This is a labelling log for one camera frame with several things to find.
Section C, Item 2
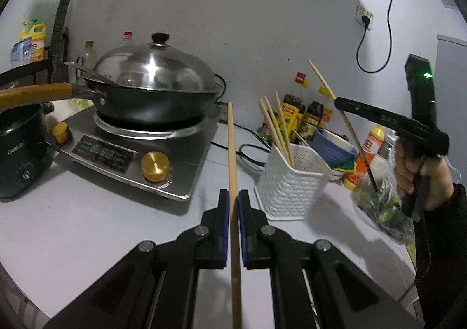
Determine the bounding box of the black wok with wooden handle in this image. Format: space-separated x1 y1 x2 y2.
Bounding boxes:
0 74 223 123

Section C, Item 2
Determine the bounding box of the metal spatula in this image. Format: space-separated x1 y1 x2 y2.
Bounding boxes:
62 61 121 88

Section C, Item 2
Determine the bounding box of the black wall power cable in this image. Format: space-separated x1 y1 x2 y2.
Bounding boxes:
357 0 394 73

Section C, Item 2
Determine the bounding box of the white plastic utensil basket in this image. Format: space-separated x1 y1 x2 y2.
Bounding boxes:
255 143 332 221

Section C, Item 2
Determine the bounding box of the steel wok lid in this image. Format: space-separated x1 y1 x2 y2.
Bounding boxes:
93 33 217 92

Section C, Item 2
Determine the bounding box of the yellow oil jug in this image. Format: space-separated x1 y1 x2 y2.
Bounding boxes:
20 19 47 61

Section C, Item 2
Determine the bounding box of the person's right forearm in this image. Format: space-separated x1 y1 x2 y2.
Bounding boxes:
412 183 467 329

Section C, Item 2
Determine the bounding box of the dark vertical pipe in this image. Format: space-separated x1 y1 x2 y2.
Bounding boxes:
51 0 92 85

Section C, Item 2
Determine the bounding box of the grey cabinet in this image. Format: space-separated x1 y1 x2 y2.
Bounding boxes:
436 34 467 133

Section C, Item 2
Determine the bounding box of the gold knurled knob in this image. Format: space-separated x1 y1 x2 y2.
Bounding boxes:
52 122 71 143
141 151 170 183

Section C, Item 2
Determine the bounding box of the black cooker power cable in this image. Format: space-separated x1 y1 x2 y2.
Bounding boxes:
212 121 272 173

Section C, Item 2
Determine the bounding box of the blue bowl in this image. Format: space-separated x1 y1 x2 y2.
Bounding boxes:
312 128 358 169

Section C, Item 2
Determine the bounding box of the clear glass bottle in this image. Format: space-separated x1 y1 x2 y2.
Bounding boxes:
76 41 98 85

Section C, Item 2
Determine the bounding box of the white wall socket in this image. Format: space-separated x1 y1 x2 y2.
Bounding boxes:
355 4 374 31

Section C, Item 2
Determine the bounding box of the red cap soy sauce bottle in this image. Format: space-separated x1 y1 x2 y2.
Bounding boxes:
271 72 309 144

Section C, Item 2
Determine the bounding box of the black metal rack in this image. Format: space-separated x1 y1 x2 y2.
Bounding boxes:
0 59 52 89

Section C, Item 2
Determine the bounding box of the person's right hand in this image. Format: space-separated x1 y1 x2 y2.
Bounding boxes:
393 139 455 211

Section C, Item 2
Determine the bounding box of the dark blue electric pot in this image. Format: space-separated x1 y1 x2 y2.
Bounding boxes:
0 103 50 200

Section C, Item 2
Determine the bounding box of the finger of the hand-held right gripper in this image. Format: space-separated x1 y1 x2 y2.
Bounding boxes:
334 96 402 130

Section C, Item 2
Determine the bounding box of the orange bottle with yellow cap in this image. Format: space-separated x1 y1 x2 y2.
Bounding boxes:
342 125 385 191

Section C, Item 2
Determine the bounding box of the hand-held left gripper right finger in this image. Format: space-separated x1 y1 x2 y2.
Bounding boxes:
238 189 424 329

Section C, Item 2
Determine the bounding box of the steel induction cooker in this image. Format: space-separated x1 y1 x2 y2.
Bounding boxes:
46 103 223 202

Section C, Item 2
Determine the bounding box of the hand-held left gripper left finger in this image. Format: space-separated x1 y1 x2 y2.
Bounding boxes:
44 188 230 329

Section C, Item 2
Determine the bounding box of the plastic bag of greens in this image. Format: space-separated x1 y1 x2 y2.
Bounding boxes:
350 135 464 246

